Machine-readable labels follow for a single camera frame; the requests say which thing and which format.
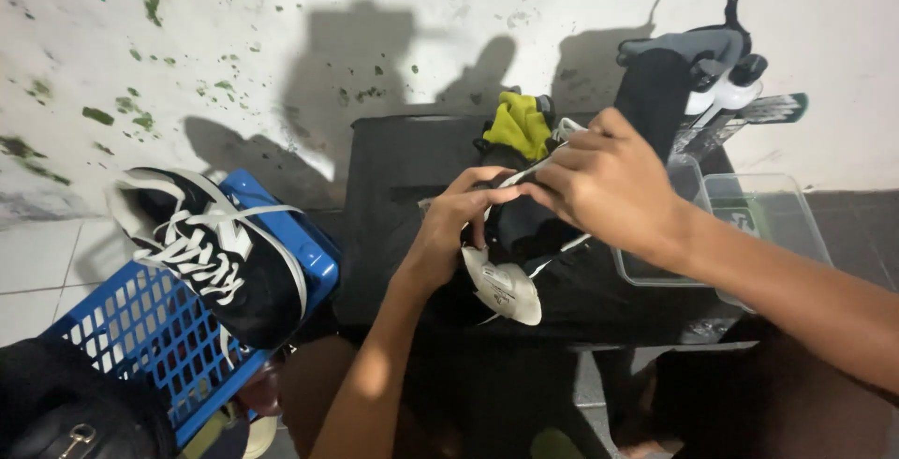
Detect person's right hand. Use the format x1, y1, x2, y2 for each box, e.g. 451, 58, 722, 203
520, 107, 694, 267

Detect person's left hand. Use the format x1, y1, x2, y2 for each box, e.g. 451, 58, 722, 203
413, 166, 525, 293

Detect black sneaker with white trim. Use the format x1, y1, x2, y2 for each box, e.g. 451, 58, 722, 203
460, 118, 599, 284

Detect yellow cloth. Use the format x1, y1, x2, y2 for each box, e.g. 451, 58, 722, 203
482, 91, 553, 162

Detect white shoe insole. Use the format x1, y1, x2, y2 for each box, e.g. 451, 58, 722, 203
461, 244, 544, 327

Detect black cloth-covered table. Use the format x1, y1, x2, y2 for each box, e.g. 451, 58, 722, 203
333, 114, 747, 349

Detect clear plastic container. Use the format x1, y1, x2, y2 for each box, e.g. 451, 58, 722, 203
701, 172, 834, 314
610, 153, 716, 289

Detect black and grey shoe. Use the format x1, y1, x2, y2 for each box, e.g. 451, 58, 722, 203
616, 0, 754, 165

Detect white bottle with black cap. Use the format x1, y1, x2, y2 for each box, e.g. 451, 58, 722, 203
683, 59, 720, 118
713, 53, 769, 113

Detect person's black shorts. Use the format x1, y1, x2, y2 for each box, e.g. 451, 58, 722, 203
393, 343, 615, 459

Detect green slipper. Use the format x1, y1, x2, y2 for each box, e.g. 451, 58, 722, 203
530, 427, 587, 459

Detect person's left leg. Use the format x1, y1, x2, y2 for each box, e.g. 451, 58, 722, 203
235, 334, 366, 459

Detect person's leg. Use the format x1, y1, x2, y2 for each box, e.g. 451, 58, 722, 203
235, 334, 366, 459
611, 315, 899, 459

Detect black sneaker with white laces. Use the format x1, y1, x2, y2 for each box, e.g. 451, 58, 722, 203
105, 167, 310, 352

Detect person's right leg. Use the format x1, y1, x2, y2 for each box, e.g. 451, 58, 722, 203
611, 315, 899, 459

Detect cream slipper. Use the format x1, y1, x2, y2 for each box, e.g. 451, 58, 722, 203
241, 415, 280, 459

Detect blue plastic basket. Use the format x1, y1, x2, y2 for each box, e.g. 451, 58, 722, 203
42, 168, 342, 450

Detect black bag with metal clip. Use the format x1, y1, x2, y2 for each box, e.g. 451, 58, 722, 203
0, 336, 178, 459

